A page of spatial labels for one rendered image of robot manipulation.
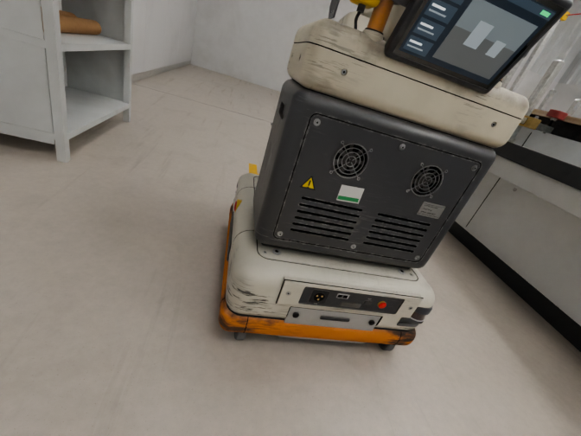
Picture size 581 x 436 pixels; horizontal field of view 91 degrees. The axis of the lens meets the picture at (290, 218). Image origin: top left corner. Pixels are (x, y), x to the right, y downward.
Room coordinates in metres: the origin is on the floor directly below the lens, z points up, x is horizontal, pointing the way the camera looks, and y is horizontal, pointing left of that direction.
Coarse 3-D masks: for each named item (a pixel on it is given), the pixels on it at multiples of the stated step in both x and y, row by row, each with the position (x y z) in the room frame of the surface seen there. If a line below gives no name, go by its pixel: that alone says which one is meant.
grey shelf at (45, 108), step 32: (0, 0) 1.13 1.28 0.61; (32, 0) 1.16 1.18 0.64; (64, 0) 1.91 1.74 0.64; (96, 0) 1.97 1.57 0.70; (128, 0) 1.99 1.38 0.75; (0, 32) 1.12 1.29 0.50; (32, 32) 1.15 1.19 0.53; (128, 32) 1.99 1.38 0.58; (0, 64) 1.12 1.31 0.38; (32, 64) 1.15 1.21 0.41; (64, 64) 1.90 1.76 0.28; (96, 64) 1.96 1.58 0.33; (128, 64) 1.99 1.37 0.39; (0, 96) 1.11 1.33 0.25; (32, 96) 1.14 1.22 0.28; (64, 96) 1.20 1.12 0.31; (96, 96) 1.91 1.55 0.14; (128, 96) 1.99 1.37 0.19; (0, 128) 1.10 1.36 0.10; (32, 128) 1.14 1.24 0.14; (64, 128) 1.18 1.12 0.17; (64, 160) 1.17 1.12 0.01
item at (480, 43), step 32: (416, 0) 0.60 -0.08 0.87; (448, 0) 0.61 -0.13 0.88; (480, 0) 0.62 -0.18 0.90; (512, 0) 0.62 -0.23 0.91; (544, 0) 0.63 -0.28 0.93; (416, 32) 0.63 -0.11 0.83; (448, 32) 0.63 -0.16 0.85; (480, 32) 0.64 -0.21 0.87; (512, 32) 0.65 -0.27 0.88; (544, 32) 0.66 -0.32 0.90; (416, 64) 0.65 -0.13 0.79; (448, 64) 0.66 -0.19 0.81; (480, 64) 0.67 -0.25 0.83; (512, 64) 0.68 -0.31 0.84
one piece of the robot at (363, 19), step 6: (354, 12) 1.04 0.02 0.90; (366, 12) 1.04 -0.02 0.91; (342, 18) 1.08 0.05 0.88; (348, 18) 1.03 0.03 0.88; (360, 18) 1.04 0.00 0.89; (366, 18) 1.04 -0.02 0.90; (348, 24) 1.03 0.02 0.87; (360, 24) 1.04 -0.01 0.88; (366, 24) 1.04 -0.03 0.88; (360, 30) 1.04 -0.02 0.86
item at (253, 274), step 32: (256, 256) 0.59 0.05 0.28; (288, 256) 0.63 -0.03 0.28; (320, 256) 0.69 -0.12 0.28; (224, 288) 0.62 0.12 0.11; (256, 288) 0.53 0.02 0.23; (384, 288) 0.65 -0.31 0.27; (416, 288) 0.70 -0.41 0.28; (224, 320) 0.52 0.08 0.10; (256, 320) 0.54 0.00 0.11; (288, 320) 0.57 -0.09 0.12; (320, 320) 0.60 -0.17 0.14; (352, 320) 0.62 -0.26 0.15; (384, 320) 0.65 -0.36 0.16; (416, 320) 0.68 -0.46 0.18
